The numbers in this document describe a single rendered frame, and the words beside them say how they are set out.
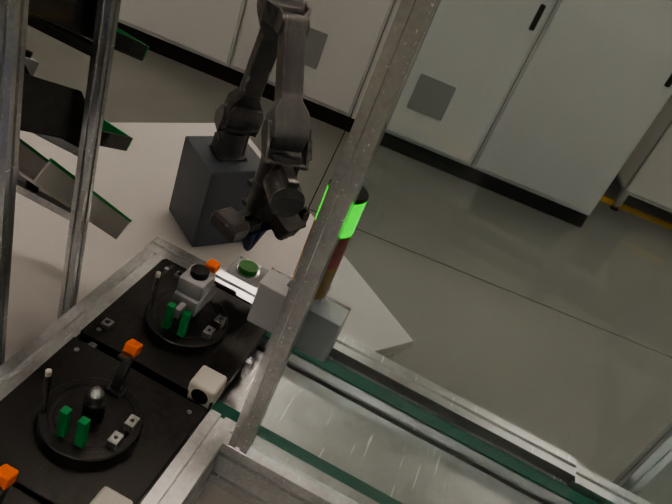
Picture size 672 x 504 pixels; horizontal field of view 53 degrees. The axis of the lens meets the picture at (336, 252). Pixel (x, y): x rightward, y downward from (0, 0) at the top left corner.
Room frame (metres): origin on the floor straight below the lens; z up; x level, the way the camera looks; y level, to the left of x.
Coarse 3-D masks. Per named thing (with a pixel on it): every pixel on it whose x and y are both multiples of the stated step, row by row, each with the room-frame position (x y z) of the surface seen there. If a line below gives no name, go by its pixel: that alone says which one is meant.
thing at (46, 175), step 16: (32, 160) 0.89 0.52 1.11; (48, 160) 0.78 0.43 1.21; (32, 176) 0.90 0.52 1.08; (48, 176) 0.78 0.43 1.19; (64, 176) 0.80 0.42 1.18; (48, 192) 0.78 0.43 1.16; (64, 192) 0.81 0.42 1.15; (96, 208) 0.88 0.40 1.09; (112, 208) 0.92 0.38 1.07; (96, 224) 0.88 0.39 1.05; (112, 224) 0.92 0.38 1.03
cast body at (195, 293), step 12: (192, 264) 0.84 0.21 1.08; (180, 276) 0.81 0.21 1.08; (192, 276) 0.81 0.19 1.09; (204, 276) 0.82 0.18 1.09; (180, 288) 0.80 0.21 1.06; (192, 288) 0.80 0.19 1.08; (204, 288) 0.80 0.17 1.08; (180, 300) 0.80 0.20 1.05; (192, 300) 0.80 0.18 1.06; (204, 300) 0.82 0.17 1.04; (180, 312) 0.78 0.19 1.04; (192, 312) 0.79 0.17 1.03
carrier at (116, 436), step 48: (48, 384) 0.55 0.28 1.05; (96, 384) 0.63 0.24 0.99; (144, 384) 0.68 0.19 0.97; (0, 432) 0.51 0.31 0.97; (48, 432) 0.53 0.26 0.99; (96, 432) 0.56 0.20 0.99; (144, 432) 0.60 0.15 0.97; (192, 432) 0.64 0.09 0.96; (48, 480) 0.48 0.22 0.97; (96, 480) 0.50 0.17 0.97; (144, 480) 0.53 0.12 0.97
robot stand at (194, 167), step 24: (192, 144) 1.24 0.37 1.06; (192, 168) 1.22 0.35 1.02; (216, 168) 1.18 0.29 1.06; (240, 168) 1.22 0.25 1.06; (192, 192) 1.20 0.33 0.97; (216, 192) 1.18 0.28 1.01; (240, 192) 1.22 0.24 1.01; (192, 216) 1.18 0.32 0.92; (192, 240) 1.17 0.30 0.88; (216, 240) 1.20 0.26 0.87; (240, 240) 1.25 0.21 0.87
